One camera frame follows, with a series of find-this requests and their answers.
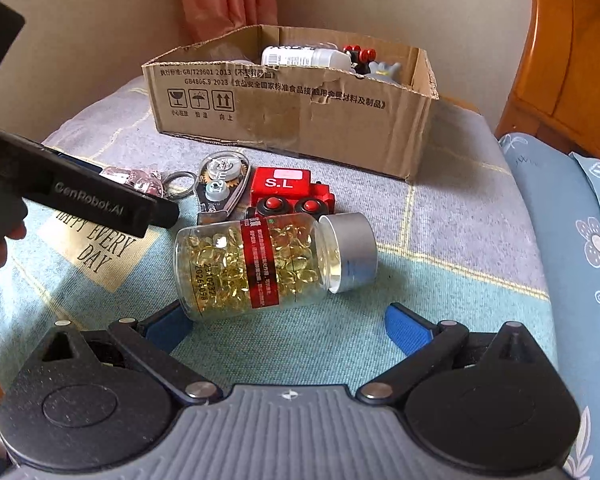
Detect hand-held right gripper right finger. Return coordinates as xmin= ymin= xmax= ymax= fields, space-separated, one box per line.
xmin=355 ymin=303 xmax=549 ymax=406

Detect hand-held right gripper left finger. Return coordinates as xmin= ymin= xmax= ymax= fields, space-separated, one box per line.
xmin=40 ymin=299 xmax=217 ymax=407

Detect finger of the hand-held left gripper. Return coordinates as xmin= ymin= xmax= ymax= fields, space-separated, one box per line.
xmin=42 ymin=145 xmax=104 ymax=171

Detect capsule bottle silver cap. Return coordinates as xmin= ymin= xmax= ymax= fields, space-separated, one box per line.
xmin=173 ymin=211 xmax=379 ymax=322

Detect brown cardboard box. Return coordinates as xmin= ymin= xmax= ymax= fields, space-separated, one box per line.
xmin=140 ymin=23 xmax=440 ymax=182

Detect white plastic bottle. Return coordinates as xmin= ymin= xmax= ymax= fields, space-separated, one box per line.
xmin=260 ymin=44 xmax=354 ymax=72

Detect grey animal toy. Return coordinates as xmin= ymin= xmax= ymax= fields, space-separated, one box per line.
xmin=362 ymin=58 xmax=406 ymax=84

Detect black toy train red wheels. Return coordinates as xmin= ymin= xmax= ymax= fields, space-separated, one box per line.
xmin=342 ymin=44 xmax=377 ymax=74

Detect plaid blanket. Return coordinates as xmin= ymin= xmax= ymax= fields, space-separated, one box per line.
xmin=0 ymin=72 xmax=562 ymax=402

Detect clear correction tape dispenser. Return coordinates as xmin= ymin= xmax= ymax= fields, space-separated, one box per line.
xmin=195 ymin=151 xmax=254 ymax=226

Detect pink striped curtain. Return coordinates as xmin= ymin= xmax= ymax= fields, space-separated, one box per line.
xmin=177 ymin=0 xmax=281 ymax=44

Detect wooden headboard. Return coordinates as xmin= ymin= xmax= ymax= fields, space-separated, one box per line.
xmin=494 ymin=0 xmax=600 ymax=167

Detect pink keychain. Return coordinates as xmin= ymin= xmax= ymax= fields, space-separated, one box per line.
xmin=99 ymin=164 xmax=197 ymax=201

